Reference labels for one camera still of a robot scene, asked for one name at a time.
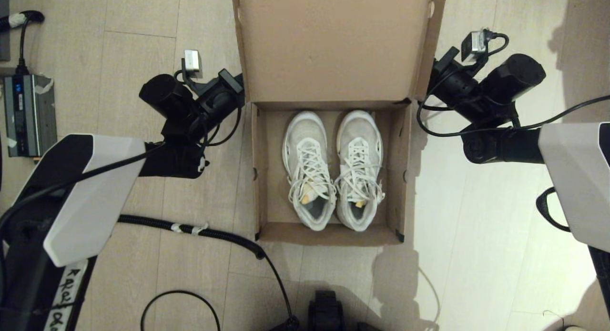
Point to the white lace-up sneaker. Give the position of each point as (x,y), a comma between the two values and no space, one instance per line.
(305,131)
(360,131)

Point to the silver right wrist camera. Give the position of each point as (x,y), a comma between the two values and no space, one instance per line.
(475,44)

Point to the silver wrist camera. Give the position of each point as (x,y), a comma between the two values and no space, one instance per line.
(475,44)
(191,60)

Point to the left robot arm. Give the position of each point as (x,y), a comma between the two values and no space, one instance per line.
(95,193)

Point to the dark grey panel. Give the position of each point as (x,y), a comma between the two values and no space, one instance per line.
(5,26)

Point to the brown cardboard shoe box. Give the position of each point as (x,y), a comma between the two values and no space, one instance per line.
(333,45)

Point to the grey power inverter box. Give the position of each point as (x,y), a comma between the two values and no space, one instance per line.
(31,116)

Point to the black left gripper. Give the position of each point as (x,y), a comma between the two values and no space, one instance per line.
(219,102)

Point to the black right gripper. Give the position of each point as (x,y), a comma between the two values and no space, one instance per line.
(452,88)

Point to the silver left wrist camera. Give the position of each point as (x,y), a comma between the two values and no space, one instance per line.
(191,60)

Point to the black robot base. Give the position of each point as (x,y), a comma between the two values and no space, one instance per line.
(326,312)

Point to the grey beige chunky sneaker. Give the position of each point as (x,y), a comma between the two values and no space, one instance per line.
(572,329)

